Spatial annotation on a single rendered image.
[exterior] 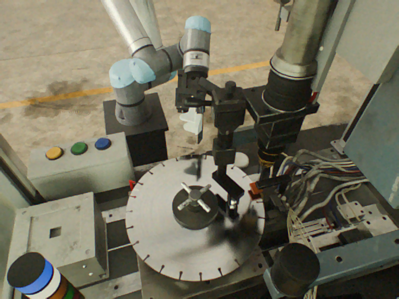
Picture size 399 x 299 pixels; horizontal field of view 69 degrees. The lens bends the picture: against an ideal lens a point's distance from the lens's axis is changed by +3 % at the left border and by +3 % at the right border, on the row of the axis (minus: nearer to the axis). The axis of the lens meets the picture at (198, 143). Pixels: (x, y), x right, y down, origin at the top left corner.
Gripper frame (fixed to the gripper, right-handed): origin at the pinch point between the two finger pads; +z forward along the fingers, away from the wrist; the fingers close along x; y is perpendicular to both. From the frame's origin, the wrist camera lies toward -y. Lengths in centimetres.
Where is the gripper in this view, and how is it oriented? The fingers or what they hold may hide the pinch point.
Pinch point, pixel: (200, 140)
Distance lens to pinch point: 77.2
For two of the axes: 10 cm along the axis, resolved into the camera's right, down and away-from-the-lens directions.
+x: -0.3, -1.5, -9.9
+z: -0.4, 9.9, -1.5
